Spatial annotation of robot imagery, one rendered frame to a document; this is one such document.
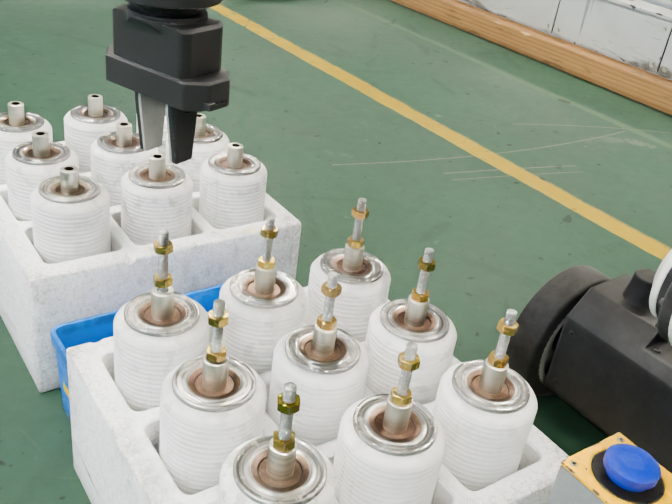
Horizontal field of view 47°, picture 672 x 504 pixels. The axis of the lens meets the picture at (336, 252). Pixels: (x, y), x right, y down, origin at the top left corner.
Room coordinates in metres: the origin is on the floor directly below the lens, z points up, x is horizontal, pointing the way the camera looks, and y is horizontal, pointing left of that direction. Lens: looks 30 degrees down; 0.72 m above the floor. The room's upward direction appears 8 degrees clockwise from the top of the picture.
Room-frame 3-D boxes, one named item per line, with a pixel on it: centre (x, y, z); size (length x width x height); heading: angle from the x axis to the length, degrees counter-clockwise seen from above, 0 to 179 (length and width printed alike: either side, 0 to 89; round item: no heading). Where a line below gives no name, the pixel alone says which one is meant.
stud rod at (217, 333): (0.54, 0.09, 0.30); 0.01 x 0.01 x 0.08
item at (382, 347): (0.69, -0.09, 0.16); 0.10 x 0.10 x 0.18
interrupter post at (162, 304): (0.63, 0.16, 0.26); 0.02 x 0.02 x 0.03
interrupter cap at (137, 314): (0.63, 0.16, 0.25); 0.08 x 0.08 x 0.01
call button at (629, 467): (0.43, -0.24, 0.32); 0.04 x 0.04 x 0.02
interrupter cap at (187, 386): (0.54, 0.09, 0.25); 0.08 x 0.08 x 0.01
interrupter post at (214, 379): (0.54, 0.09, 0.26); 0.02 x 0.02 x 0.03
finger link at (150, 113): (0.65, 0.18, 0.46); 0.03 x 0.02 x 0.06; 149
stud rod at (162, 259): (0.63, 0.16, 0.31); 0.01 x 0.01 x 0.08
